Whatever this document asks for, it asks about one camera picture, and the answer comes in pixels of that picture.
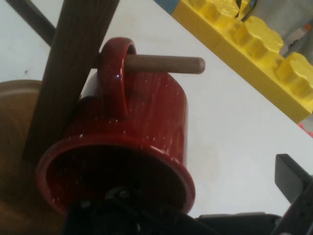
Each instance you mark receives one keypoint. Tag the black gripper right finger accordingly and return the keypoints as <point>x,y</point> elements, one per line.
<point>293,181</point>

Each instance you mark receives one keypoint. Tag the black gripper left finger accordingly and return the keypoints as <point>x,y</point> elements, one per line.
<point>127,215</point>

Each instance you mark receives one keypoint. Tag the red enamel mug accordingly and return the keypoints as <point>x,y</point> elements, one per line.
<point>151,117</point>

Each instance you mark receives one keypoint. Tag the big yellow toy brick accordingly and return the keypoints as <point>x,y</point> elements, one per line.
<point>256,46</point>

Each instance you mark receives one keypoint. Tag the brown wooden mug tree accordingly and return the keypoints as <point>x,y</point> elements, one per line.
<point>71,73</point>

